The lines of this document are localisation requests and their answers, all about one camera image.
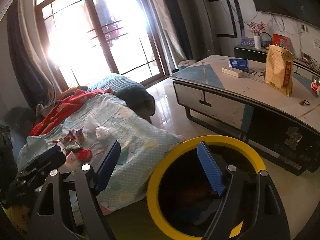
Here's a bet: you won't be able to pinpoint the blue white bucket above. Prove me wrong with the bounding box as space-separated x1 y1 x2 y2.
178 60 197 71

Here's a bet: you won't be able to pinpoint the red picture card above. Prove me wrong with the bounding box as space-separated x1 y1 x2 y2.
273 33 291 51

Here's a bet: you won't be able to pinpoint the red white can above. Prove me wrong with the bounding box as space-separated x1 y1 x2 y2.
311 75 320 97

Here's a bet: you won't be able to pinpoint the dark blue sofa cushion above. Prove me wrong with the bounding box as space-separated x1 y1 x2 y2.
88 73 156 116

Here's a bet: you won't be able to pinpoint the grey standing air conditioner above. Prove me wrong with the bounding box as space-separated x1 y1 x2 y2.
177 0 221 60

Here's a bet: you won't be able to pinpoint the light blue cartoon blanket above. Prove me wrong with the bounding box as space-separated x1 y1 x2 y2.
17 93 183 215

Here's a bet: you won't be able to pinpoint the red bottle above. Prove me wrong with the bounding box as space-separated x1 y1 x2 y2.
73 149 92 162

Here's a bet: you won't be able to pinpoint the yellow rimmed trash bin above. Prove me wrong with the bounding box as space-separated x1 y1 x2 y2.
147 135 266 239

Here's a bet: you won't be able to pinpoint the white blue coffee table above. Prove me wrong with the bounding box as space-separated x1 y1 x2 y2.
172 55 319 176

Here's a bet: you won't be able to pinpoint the red patterned blanket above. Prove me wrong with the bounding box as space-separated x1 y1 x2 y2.
29 88 114 137

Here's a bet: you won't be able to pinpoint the white vase red flowers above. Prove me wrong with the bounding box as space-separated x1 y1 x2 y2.
248 21 267 49

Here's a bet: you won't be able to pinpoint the red candy wrapper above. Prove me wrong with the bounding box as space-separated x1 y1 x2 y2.
53 129 85 151

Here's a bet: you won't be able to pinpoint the white shuttlecock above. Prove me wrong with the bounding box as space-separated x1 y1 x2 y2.
83 115 110 140

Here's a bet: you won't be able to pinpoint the gold snack bag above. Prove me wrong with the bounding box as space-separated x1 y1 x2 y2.
265 45 293 97

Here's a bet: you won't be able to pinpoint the brown framed balcony door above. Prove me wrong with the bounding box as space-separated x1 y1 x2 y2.
35 0 168 90

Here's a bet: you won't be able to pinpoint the blue tissue pack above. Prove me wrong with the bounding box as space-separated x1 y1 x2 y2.
228 59 249 72

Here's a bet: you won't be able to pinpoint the black tv stand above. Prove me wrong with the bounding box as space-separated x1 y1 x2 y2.
234 44 319 78

